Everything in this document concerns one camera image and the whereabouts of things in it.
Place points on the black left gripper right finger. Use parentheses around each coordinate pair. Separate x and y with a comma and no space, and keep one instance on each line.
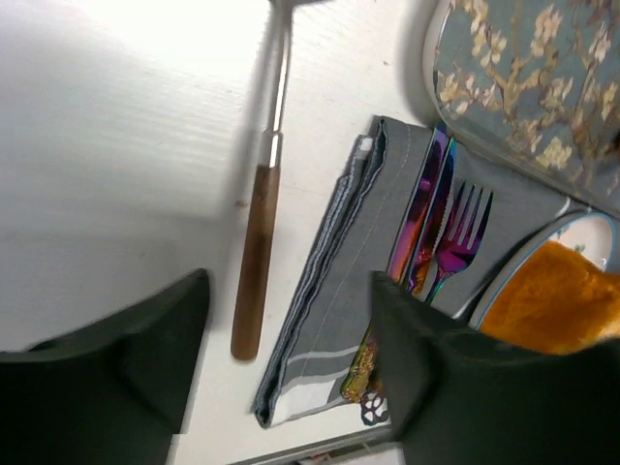
(457,396)

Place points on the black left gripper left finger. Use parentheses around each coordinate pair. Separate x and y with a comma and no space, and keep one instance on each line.
(112,392)

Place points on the round orange sponge cake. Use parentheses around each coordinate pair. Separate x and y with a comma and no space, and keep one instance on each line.
(557,303)

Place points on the steel cake server wooden handle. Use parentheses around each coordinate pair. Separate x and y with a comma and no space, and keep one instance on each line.
(269,97)

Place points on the blossom pattern grey tray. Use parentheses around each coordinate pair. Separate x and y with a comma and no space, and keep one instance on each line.
(534,83)

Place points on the iridescent knife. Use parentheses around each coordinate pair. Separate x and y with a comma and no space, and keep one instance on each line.
(412,251)

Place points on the iridescent fork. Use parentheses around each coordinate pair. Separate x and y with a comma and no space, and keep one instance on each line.
(456,251)

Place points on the grey cloth placemat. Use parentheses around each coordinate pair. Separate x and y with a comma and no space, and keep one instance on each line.
(329,312)

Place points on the watermelon pattern white plate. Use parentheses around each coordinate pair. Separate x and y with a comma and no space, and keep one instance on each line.
(592,235)

